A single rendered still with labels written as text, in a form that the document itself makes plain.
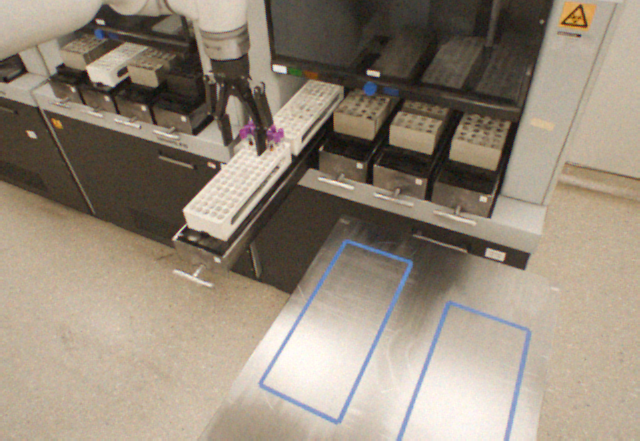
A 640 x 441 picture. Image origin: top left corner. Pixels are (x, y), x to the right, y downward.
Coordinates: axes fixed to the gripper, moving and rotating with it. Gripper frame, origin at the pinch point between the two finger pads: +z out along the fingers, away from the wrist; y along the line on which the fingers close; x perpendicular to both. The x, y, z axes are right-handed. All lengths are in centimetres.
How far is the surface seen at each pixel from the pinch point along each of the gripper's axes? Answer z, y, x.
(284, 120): 7.8, -1.5, 19.6
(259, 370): 12.2, 27.0, -40.2
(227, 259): 15.0, 6.9, -20.9
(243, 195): 8.3, 4.1, -8.6
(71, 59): 9, -87, 26
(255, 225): 15.3, 6.9, -9.9
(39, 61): 15, -108, 27
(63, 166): 57, -109, 18
